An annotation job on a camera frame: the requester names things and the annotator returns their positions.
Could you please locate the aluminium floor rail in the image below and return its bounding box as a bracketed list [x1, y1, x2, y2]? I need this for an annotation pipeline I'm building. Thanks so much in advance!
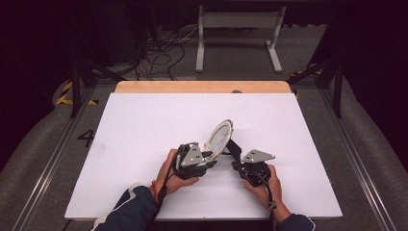
[11, 86, 97, 231]
[319, 88, 398, 231]

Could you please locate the white plate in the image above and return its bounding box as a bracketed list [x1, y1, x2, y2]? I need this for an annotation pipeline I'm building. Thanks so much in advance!
[203, 118, 243, 162]

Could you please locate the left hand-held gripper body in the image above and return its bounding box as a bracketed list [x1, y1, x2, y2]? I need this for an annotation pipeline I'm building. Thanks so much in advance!
[172, 141, 218, 181]

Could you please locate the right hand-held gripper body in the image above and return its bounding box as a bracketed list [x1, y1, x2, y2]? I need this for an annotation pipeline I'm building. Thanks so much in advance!
[238, 148, 276, 189]

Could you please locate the person's right hand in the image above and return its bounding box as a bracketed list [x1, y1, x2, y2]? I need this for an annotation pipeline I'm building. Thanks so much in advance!
[242, 164, 284, 210]

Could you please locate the red bracelet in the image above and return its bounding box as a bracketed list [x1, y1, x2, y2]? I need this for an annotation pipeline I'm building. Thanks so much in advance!
[149, 179, 159, 200]

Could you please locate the tangle of black floor cables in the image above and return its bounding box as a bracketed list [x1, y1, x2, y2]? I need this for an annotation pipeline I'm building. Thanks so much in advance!
[133, 27, 200, 82]

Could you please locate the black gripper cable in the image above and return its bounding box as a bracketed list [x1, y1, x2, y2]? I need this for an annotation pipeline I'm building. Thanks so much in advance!
[256, 172, 278, 224]
[153, 150, 182, 224]

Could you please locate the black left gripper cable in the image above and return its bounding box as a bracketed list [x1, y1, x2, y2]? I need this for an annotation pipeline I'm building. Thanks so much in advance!
[153, 150, 182, 224]

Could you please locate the wooden table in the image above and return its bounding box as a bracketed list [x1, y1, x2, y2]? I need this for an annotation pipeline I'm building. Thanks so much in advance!
[115, 80, 293, 94]

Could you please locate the person's left hand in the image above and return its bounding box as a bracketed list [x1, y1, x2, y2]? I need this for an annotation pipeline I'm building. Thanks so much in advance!
[155, 147, 201, 196]

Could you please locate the white metal stand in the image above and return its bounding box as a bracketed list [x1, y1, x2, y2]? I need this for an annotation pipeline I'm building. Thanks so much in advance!
[194, 5, 287, 74]

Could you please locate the yellow black floor tape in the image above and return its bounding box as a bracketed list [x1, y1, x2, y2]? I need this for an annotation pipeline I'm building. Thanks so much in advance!
[55, 81, 99, 107]

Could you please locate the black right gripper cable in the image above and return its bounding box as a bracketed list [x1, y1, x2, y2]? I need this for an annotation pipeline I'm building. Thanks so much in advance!
[256, 172, 278, 224]

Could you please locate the black metal stand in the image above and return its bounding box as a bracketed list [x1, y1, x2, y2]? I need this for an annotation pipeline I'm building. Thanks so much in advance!
[286, 57, 345, 119]
[65, 9, 127, 119]

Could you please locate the white board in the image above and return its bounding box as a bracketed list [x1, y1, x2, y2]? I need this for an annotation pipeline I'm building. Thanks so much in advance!
[64, 92, 344, 221]

